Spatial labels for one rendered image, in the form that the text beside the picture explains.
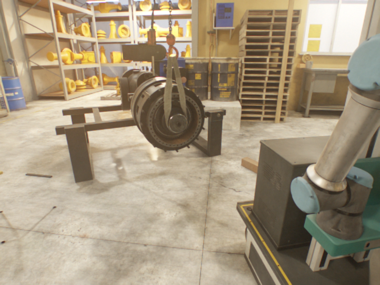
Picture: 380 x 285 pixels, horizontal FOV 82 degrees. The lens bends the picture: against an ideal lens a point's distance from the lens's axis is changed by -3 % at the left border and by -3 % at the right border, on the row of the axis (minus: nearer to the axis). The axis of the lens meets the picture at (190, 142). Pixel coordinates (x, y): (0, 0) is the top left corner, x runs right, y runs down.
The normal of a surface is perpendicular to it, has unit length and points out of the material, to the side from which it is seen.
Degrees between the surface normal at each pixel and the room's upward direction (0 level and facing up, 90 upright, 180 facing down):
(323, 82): 90
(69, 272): 0
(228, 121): 90
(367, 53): 83
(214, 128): 90
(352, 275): 0
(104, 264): 0
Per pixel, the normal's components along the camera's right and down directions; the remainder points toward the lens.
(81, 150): 0.41, 0.32
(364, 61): -0.95, -0.02
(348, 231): -0.24, 0.04
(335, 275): 0.00, -0.94
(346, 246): 0.18, 0.35
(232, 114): -0.13, 0.35
